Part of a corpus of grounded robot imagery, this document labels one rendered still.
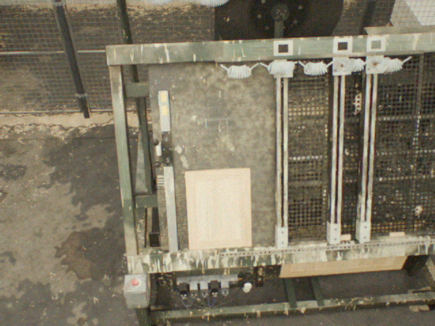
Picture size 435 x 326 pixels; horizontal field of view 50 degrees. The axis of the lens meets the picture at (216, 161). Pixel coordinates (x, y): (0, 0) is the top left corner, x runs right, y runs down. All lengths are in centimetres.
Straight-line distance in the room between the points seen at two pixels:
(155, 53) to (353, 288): 237
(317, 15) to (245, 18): 46
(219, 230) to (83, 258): 154
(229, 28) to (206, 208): 114
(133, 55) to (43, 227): 222
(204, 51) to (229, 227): 103
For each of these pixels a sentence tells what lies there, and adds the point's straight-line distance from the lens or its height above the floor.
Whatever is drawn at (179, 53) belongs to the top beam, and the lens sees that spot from 250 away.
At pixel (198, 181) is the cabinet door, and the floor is 125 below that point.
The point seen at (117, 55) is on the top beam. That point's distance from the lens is 252.
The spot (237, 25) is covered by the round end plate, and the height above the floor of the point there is 176.
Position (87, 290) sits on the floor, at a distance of 386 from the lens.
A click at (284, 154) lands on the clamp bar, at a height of 141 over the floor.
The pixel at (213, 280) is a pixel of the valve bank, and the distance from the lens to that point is 288.
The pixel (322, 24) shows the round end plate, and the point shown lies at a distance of 319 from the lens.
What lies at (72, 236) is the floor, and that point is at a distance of 419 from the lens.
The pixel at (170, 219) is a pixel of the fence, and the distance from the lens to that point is 275.
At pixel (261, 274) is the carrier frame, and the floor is 37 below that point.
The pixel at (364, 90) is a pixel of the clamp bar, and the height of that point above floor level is 168.
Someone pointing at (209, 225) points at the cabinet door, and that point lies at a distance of 280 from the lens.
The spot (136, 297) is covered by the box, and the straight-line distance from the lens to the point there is 273.
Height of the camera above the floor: 324
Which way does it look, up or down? 45 degrees down
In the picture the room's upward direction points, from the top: straight up
